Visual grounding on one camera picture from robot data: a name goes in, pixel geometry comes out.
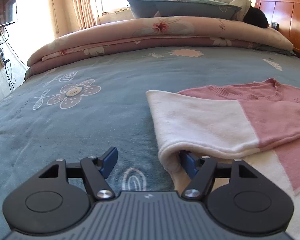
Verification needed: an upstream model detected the pink and white knit sweater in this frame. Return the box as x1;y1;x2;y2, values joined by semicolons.
146;79;300;239

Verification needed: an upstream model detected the blue floral bed sheet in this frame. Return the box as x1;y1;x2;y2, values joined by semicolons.
0;47;300;239

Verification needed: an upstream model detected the pink floral folded quilt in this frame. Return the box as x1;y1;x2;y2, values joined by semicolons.
25;16;293;79

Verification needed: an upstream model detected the white power strip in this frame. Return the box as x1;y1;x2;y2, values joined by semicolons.
0;48;10;67

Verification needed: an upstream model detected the person lying on bed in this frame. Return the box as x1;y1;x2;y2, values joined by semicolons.
202;0;280;30

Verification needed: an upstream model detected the blue pillow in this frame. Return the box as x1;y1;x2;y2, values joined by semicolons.
127;0;241;20

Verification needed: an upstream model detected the red striped curtain left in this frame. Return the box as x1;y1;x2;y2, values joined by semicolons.
72;0;101;29

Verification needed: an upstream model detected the orange wooden headboard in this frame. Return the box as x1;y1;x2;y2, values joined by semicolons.
255;0;300;58

